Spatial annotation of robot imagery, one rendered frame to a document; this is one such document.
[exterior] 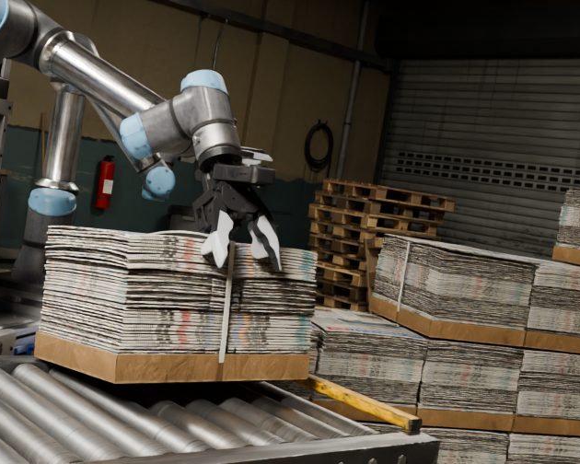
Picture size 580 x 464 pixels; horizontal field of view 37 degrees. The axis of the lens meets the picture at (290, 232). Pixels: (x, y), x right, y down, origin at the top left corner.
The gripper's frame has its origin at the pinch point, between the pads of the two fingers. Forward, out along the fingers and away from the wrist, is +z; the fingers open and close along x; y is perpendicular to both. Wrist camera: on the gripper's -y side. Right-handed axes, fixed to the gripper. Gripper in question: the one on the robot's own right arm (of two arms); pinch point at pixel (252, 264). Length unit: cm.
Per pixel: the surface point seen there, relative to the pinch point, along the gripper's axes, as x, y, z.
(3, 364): 24.6, 38.0, 2.4
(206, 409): 2.2, 16.0, 17.8
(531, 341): -119, 35, 0
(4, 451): 39.8, 4.4, 24.3
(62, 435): 28.8, 11.7, 21.1
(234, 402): -4.6, 17.6, 16.7
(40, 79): -264, 560, -459
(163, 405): 8.6, 17.9, 16.3
